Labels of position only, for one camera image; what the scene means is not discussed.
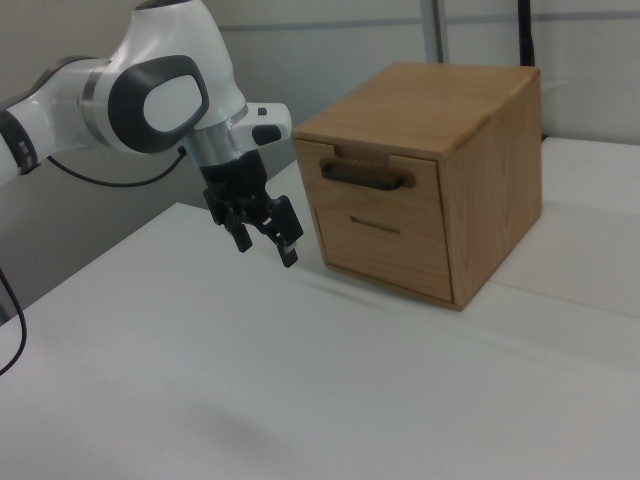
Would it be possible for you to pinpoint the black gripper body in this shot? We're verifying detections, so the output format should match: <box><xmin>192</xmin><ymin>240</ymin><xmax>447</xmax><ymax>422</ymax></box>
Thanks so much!
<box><xmin>199</xmin><ymin>151</ymin><xmax>274</xmax><ymax>225</ymax></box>

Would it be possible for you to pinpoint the black metal drawer handle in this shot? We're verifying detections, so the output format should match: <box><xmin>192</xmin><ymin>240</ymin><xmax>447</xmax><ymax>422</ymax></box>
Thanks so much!
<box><xmin>319</xmin><ymin>158</ymin><xmax>417</xmax><ymax>193</ymax></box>

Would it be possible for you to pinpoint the wooden drawer with handle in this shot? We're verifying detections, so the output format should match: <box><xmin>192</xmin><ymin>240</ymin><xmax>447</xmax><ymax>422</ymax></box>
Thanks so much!
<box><xmin>294</xmin><ymin>138</ymin><xmax>449</xmax><ymax>237</ymax></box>

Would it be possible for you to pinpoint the wooden drawer with slot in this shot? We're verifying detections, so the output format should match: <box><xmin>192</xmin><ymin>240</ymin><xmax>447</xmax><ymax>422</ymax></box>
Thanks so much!
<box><xmin>314</xmin><ymin>204</ymin><xmax>456</xmax><ymax>304</ymax></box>

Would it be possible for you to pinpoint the wooden two-drawer cabinet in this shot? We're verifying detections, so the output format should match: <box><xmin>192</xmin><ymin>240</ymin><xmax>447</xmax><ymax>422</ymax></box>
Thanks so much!
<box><xmin>293</xmin><ymin>61</ymin><xmax>545</xmax><ymax>313</ymax></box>

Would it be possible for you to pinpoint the black pole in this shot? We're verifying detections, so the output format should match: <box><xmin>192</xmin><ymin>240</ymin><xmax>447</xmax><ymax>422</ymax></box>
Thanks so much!
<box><xmin>516</xmin><ymin>0</ymin><xmax>540</xmax><ymax>67</ymax></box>

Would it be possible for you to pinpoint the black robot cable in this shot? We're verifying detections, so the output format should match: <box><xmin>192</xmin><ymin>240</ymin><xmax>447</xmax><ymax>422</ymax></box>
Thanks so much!
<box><xmin>0</xmin><ymin>144</ymin><xmax>189</xmax><ymax>376</ymax></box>

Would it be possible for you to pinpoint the grey partition post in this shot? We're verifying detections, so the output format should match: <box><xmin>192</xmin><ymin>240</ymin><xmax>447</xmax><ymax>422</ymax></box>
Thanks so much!
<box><xmin>428</xmin><ymin>0</ymin><xmax>452</xmax><ymax>65</ymax></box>

